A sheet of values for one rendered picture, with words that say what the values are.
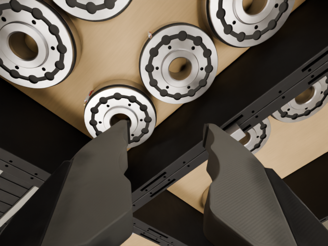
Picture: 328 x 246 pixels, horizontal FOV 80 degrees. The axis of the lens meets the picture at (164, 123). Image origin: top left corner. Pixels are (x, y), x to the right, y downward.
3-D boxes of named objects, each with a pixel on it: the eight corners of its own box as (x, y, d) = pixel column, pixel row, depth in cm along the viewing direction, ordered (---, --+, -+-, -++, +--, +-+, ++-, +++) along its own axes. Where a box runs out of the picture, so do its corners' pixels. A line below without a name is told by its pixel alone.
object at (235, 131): (235, 122, 22) (240, 128, 21) (241, 129, 23) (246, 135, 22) (222, 132, 23) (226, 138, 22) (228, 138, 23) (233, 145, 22)
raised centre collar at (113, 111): (117, 98, 27) (117, 100, 26) (145, 119, 29) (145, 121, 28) (96, 122, 28) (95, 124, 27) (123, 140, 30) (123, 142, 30)
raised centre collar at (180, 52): (181, 39, 24) (182, 39, 23) (205, 68, 26) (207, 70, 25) (152, 68, 25) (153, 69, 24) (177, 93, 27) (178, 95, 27)
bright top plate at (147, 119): (114, 70, 25) (113, 71, 25) (169, 116, 29) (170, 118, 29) (70, 122, 28) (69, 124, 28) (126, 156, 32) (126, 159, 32)
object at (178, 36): (184, 3, 22) (185, 3, 22) (231, 68, 27) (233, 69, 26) (123, 66, 25) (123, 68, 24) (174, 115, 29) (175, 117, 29)
